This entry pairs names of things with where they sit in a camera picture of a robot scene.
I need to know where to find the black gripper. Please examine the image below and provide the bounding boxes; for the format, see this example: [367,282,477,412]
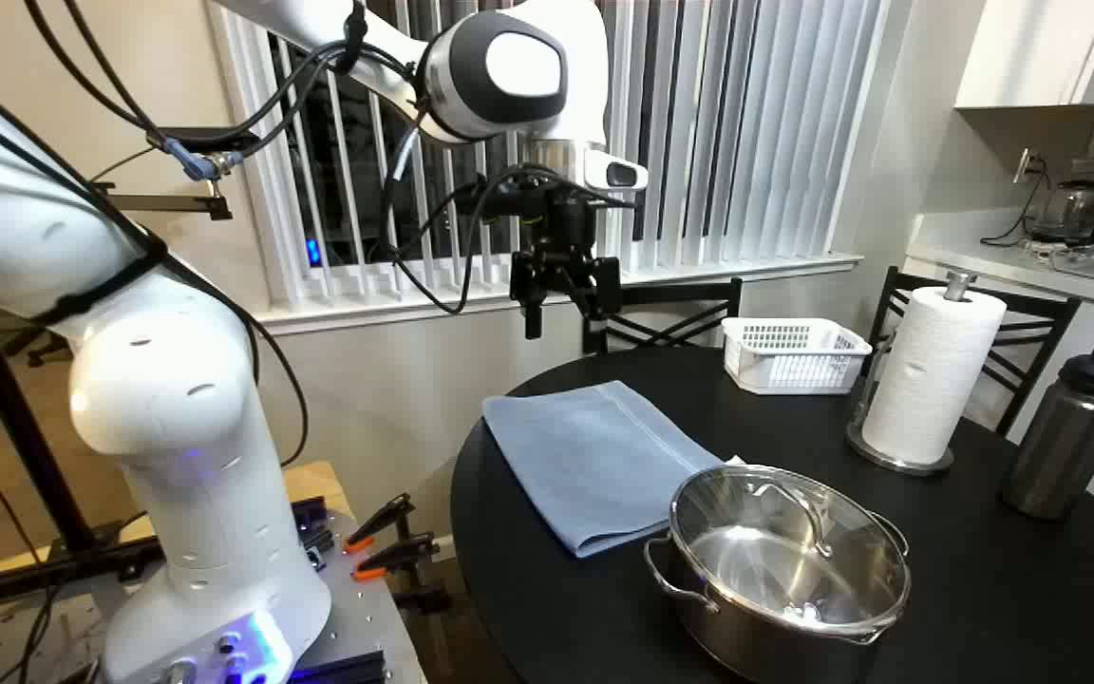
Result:
[484,163,628,361]

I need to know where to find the glass lid with metal handle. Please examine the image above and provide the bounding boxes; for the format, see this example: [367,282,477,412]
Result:
[663,461,915,640]

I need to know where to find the silver steel pot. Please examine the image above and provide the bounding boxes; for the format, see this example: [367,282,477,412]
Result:
[638,461,915,684]

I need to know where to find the blue folded cloth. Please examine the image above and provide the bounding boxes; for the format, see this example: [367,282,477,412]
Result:
[477,376,728,561]

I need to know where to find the white plastic basket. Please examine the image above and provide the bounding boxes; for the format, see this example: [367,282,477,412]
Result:
[718,317,876,400]

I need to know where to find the white vertical window blinds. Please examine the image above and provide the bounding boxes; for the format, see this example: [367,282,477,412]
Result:
[209,0,896,317]

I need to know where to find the black orange clamp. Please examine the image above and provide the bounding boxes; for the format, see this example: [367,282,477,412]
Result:
[348,528,447,602]
[340,490,423,552]

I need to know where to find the light wooden board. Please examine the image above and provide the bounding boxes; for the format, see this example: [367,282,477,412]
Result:
[0,457,353,602]

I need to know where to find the grey robot mounting plate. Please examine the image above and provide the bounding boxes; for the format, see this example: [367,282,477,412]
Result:
[88,507,429,684]

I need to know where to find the white paper towel roll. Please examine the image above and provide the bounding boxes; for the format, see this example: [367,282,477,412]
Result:
[857,284,1012,467]

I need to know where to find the silver paper towel holder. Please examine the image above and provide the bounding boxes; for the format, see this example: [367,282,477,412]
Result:
[843,267,982,483]

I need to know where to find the black chair with slatted back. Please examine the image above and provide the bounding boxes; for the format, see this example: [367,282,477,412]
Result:
[867,263,1082,438]

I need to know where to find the white kitchen counter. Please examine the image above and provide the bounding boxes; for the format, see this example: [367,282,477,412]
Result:
[900,206,1094,317]

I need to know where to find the grey bottle with black cap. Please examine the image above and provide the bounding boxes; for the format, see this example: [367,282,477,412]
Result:
[1000,333,1094,526]

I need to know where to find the dark kitchen stand mixer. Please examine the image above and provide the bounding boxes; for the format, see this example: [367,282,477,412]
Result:
[1022,111,1094,251]

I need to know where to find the black metal stand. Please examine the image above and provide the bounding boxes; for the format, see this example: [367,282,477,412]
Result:
[0,284,163,618]

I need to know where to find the black cable bundle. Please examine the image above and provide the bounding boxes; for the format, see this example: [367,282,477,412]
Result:
[0,0,511,472]

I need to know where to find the white wall cabinet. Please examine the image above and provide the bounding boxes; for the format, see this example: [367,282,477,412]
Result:
[955,0,1094,113]

